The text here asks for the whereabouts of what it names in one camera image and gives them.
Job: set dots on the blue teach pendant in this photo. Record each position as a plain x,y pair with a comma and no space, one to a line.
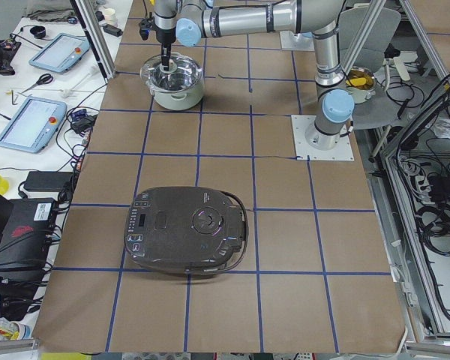
61,54
33,125

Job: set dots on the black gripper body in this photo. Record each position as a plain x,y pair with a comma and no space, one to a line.
165,37

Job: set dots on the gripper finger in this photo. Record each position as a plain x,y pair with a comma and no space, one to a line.
168,54
164,57

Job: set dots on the black scissors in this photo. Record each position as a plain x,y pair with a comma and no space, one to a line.
43,79

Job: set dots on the glass pot lid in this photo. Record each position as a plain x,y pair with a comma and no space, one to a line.
183,73

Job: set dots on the pale green cooking pot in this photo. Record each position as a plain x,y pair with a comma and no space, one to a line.
181,100

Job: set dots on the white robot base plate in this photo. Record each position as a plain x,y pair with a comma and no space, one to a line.
311,145

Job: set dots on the aluminium frame post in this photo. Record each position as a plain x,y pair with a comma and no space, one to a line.
88,21

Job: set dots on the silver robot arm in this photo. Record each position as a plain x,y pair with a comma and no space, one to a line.
190,21

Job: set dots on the dark brown rice cooker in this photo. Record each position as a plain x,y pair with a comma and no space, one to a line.
186,230

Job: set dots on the blue teach pendant lower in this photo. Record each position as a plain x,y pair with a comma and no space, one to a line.
33,125

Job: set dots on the black red computer box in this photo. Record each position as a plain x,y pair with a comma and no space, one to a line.
26,227

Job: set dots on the steel pot at edge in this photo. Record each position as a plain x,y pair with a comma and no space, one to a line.
361,84

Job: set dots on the black power adapter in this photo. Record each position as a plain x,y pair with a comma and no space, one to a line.
46,181

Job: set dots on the blue teach pendant upper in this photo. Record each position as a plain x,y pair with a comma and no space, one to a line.
61,54

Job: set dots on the grey chair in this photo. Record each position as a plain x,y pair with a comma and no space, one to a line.
373,109

